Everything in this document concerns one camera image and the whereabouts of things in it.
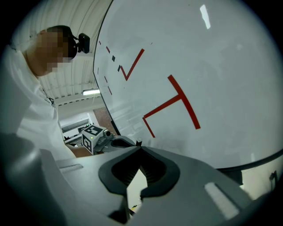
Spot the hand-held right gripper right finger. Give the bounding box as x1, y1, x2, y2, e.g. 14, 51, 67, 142
130, 145, 254, 226

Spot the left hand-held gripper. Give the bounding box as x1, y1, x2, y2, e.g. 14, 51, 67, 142
81, 124, 137, 155

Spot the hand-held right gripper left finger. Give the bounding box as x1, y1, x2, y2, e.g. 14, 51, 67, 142
39, 145, 142, 226

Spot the large white whiteboard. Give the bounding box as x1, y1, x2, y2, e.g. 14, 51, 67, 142
92, 0, 283, 170

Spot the white storage shelf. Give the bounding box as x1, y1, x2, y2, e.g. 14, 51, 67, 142
61, 118, 93, 144

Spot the fluorescent ceiling light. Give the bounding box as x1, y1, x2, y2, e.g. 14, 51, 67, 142
82, 88, 100, 96

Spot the red T-shaped tape mark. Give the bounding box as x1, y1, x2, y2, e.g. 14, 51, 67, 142
142, 74, 201, 139

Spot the person's white shirt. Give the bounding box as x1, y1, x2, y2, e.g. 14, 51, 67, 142
0, 45, 77, 162

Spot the person's head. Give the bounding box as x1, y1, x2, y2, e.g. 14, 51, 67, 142
28, 25, 78, 77

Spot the black head-mounted camera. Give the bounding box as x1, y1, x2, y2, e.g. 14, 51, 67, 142
77, 33, 91, 54

